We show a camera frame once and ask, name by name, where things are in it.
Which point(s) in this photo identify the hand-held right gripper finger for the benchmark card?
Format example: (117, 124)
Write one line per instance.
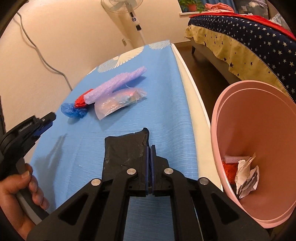
(148, 171)
(153, 171)

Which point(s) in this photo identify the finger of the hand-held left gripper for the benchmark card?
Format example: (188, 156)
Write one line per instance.
(42, 131)
(49, 117)

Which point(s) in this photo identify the black plastic bag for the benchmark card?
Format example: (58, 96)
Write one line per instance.
(122, 150)

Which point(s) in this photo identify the orange plastic bag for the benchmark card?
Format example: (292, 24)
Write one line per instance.
(230, 171)

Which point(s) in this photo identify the white foam net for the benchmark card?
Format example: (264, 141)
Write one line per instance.
(231, 159)

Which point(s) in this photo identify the white paper sheet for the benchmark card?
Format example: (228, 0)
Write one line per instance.
(241, 169)

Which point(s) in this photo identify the white paper bag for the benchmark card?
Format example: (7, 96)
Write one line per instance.
(251, 183)

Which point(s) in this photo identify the pink plastic bin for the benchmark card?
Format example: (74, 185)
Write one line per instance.
(254, 115)

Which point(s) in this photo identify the person's left hand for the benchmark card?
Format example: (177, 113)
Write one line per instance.
(11, 197)

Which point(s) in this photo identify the blue plastic bag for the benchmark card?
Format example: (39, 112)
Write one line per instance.
(71, 111)

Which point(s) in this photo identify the red plastic bag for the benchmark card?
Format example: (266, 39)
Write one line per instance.
(79, 102)

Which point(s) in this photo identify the clear plastic bag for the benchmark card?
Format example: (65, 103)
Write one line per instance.
(111, 105)

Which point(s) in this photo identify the purple foam net sleeve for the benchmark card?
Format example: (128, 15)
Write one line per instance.
(111, 85)

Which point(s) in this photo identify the blue patterned mat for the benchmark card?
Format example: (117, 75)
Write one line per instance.
(161, 92)

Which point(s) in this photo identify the white standing fan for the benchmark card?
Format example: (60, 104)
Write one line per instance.
(136, 23)

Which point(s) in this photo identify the yellow starry bed sheet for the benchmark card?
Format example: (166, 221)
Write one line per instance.
(231, 51)

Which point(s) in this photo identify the white windowsill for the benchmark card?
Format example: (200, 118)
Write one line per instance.
(185, 12)

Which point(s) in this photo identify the bed with star blanket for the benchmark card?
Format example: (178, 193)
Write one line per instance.
(254, 37)

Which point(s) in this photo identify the potted green plant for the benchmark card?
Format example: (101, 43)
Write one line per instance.
(192, 5)

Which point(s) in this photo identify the pink cloth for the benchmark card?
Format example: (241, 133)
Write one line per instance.
(219, 7)

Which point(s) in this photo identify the red blanket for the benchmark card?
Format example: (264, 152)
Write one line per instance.
(272, 24)

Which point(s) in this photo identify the striped light blue duvet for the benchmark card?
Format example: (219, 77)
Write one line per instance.
(276, 19)

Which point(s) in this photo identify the white wall outlet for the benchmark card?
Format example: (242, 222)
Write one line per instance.
(124, 42)

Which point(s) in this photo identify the grey bed frame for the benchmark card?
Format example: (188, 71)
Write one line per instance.
(217, 67)

